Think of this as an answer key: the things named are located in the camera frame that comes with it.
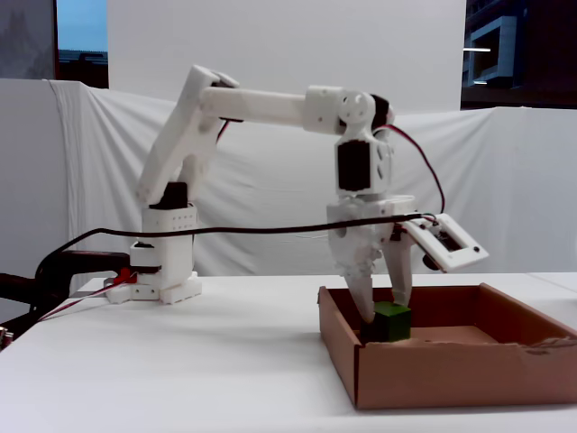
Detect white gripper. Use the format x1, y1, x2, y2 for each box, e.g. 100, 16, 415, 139
325, 195, 417, 325

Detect green cube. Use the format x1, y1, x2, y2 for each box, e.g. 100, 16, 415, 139
360, 301, 412, 345

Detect brown cardboard box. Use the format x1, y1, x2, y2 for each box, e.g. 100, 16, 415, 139
316, 282, 577, 411

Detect white backdrop cloth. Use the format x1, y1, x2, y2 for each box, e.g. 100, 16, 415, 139
0, 78, 577, 290

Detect white backdrop panel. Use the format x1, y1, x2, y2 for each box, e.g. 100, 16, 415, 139
106, 0, 468, 119

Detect black table clamp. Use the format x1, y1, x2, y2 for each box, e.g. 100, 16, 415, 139
0, 250, 133, 335

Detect window with blue sky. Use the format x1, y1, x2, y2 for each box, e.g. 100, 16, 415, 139
56, 0, 110, 89

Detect red black servo cable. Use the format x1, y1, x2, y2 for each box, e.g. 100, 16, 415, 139
372, 125, 447, 214

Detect black camera cable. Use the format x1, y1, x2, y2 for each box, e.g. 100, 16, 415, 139
34, 211, 441, 290

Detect red white wire bundle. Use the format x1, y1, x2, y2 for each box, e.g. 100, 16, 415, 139
35, 269, 137, 324

